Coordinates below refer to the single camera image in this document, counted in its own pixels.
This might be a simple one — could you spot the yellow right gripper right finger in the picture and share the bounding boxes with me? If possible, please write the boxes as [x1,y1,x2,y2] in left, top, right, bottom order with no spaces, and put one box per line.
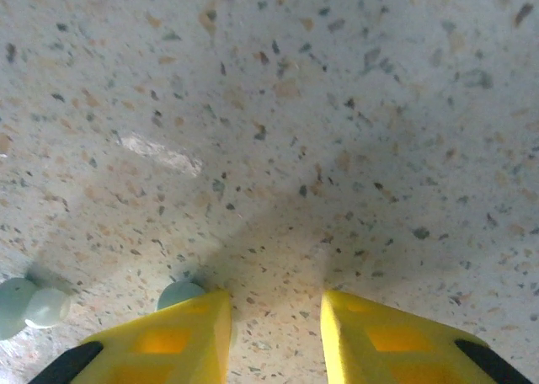
[319,288,535,384]

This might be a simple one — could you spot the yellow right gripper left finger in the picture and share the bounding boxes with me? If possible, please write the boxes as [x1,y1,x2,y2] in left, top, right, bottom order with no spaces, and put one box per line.
[28,288,233,384]

